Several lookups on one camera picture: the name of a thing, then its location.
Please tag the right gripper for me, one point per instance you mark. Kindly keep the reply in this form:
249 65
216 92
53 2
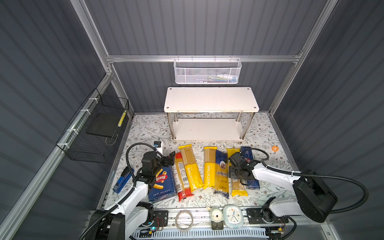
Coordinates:
231 172

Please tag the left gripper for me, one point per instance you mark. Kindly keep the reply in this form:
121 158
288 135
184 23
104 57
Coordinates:
165 163

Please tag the blue Barilla spaghetti box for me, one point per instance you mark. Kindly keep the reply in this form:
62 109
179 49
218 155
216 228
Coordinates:
248 155

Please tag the yellow spaghetti bag with barcode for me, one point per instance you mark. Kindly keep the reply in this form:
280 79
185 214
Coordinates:
237 188

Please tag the dark blue spaghetti bag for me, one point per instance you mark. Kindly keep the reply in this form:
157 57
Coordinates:
221 174

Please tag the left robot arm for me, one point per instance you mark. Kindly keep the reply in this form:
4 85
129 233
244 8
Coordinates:
119 221

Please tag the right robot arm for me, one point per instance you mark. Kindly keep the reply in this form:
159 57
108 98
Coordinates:
312 197

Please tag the white two-tier shelf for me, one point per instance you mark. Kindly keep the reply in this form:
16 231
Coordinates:
210 100

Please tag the blue Barilla rigatoni box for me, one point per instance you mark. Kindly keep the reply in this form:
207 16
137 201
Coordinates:
164 186

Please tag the red-ended spaghetti bag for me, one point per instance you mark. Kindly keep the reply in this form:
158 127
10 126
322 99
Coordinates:
181 179

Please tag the yellow pastatime spaghetti bag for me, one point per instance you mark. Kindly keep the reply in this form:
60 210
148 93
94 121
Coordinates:
191 167
209 167

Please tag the orange round token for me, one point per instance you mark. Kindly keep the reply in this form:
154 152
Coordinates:
275 149

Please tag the blue stapler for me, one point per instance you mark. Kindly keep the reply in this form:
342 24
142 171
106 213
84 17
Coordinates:
122 181

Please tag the mint alarm clock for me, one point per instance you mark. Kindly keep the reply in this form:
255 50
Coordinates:
233 216

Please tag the yellow marker pen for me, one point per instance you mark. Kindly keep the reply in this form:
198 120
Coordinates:
122 118

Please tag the pens in white basket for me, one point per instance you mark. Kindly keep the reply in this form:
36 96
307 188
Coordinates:
217 79

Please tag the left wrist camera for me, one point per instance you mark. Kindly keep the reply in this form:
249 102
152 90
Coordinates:
158 145

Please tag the black wire basket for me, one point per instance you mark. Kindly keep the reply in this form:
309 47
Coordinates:
94 136

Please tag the white wire mesh basket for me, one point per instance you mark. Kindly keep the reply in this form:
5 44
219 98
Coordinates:
186 70

